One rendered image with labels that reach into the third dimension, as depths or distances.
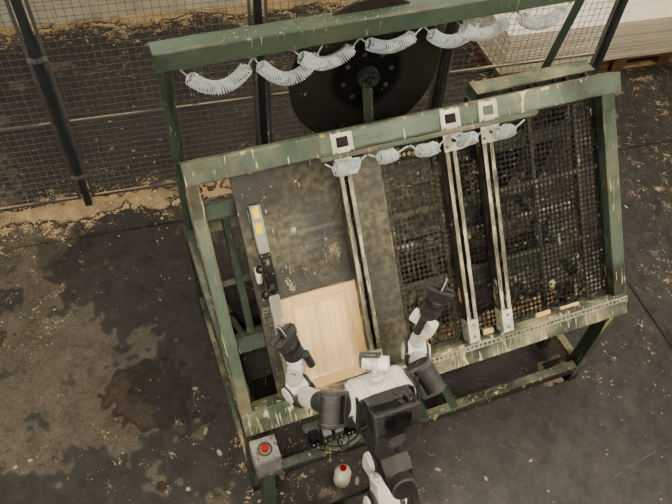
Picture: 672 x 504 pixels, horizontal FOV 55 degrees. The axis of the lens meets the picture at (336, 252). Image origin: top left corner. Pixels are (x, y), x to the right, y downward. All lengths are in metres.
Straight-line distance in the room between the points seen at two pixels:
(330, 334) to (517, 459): 1.61
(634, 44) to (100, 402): 5.74
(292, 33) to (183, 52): 0.47
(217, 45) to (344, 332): 1.43
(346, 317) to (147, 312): 1.88
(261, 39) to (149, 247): 2.47
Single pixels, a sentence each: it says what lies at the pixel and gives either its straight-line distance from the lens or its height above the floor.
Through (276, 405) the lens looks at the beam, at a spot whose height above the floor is 0.91.
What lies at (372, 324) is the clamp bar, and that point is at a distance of 3.16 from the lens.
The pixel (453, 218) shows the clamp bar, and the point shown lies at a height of 1.46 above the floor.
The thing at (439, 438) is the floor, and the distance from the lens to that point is 4.17.
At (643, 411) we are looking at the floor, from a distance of 4.69.
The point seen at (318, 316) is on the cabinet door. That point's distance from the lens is 3.10.
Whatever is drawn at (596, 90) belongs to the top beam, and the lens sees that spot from 3.54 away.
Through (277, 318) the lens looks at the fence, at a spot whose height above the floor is 1.23.
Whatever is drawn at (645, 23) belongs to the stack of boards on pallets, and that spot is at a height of 0.52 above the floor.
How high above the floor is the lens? 3.76
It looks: 51 degrees down
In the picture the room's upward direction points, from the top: 4 degrees clockwise
